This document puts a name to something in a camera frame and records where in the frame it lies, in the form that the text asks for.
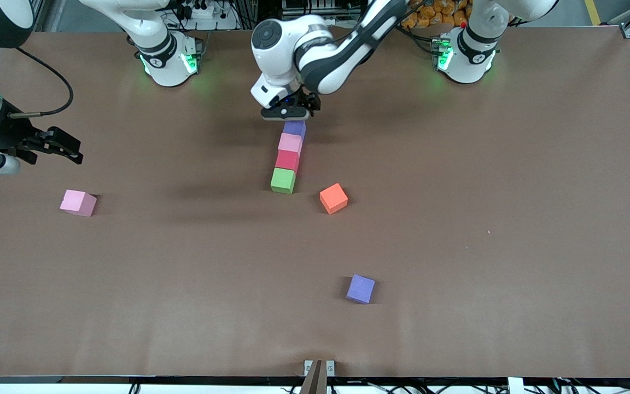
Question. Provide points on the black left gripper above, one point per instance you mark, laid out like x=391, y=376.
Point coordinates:
x=310, y=102

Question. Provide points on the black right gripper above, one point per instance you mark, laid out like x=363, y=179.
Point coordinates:
x=10, y=136

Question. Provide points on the pink foam block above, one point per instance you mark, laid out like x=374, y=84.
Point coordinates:
x=77, y=202
x=290, y=143

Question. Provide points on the crimson foam block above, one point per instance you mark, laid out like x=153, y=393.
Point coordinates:
x=286, y=160

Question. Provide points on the green foam block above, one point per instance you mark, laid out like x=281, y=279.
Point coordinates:
x=283, y=180

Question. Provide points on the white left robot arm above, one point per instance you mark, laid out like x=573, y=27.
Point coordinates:
x=465, y=65

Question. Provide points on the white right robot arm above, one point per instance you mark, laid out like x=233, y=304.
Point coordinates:
x=167, y=65

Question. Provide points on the dark purple foam block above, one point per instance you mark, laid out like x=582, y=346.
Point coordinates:
x=295, y=128

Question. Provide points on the orange foam block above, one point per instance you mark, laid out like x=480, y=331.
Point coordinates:
x=333, y=198

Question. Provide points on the metal equipment rack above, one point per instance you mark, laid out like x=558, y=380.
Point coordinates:
x=315, y=6

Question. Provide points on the pile of orange fruit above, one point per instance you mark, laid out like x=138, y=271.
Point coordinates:
x=430, y=11

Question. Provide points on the white power strip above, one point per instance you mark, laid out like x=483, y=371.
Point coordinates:
x=200, y=11

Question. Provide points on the lavender foam block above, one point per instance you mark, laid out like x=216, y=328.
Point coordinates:
x=360, y=288

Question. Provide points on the large table cover sheet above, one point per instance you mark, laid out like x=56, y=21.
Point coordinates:
x=512, y=301

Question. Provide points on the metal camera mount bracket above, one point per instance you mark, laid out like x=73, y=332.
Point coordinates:
x=319, y=377

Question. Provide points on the white post stub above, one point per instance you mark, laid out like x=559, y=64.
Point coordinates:
x=515, y=386

